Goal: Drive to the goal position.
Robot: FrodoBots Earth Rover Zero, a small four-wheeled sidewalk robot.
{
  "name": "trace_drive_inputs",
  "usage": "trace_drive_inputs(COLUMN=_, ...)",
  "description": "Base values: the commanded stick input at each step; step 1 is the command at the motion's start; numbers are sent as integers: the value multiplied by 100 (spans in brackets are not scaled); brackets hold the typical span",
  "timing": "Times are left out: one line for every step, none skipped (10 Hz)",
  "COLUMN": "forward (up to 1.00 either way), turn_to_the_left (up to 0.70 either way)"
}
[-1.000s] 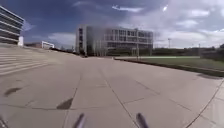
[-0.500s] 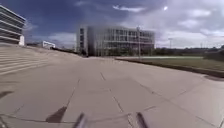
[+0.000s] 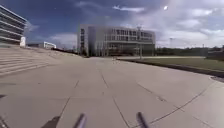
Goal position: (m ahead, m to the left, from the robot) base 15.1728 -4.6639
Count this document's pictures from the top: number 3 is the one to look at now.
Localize grey concrete slab pavement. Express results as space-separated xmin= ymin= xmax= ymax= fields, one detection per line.
xmin=0 ymin=55 xmax=224 ymax=128

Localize grey building with dark column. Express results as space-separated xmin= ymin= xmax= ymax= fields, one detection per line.
xmin=77 ymin=23 xmax=157 ymax=58

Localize lamp pole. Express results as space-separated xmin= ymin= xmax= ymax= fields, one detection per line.
xmin=136 ymin=24 xmax=144 ymax=60

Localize robot's own part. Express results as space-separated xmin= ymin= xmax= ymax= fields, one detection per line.
xmin=73 ymin=113 xmax=88 ymax=128
xmin=135 ymin=111 xmax=150 ymax=128

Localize low white building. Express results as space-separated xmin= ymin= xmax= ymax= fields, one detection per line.
xmin=28 ymin=41 xmax=58 ymax=50

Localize distant row of trees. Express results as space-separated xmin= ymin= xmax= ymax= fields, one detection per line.
xmin=155 ymin=45 xmax=224 ymax=58

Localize green lawn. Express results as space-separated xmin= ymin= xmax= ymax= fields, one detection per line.
xmin=139 ymin=57 xmax=224 ymax=72

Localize wide concrete steps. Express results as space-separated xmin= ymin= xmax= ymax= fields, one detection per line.
xmin=0 ymin=46 xmax=68 ymax=77

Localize building with banded storeys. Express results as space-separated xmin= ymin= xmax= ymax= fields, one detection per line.
xmin=0 ymin=4 xmax=28 ymax=48

